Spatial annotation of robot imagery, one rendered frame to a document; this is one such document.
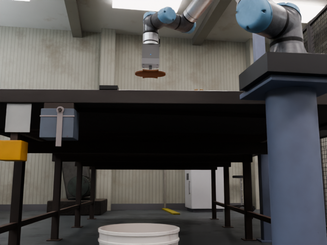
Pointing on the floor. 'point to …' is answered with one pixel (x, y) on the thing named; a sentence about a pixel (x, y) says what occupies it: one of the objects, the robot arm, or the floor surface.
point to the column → (293, 157)
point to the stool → (241, 192)
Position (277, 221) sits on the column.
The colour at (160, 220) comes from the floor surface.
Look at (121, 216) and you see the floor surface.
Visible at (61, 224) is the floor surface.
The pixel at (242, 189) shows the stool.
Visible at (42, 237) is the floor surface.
